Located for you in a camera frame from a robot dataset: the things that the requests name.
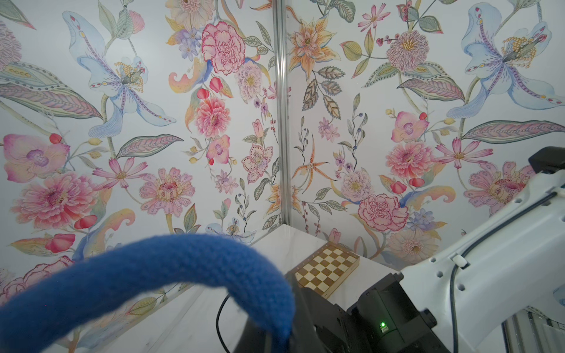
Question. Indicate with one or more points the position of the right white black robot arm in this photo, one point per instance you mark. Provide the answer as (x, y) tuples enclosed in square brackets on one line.
[(452, 301)]

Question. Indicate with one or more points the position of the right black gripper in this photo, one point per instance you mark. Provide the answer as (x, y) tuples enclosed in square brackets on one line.
[(384, 319)]

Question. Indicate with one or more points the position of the blue knitted pouch handle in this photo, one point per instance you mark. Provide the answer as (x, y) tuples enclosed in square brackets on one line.
[(34, 319)]

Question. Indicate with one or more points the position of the wooden folding chess board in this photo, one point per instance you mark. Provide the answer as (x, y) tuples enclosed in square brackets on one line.
[(326, 269)]

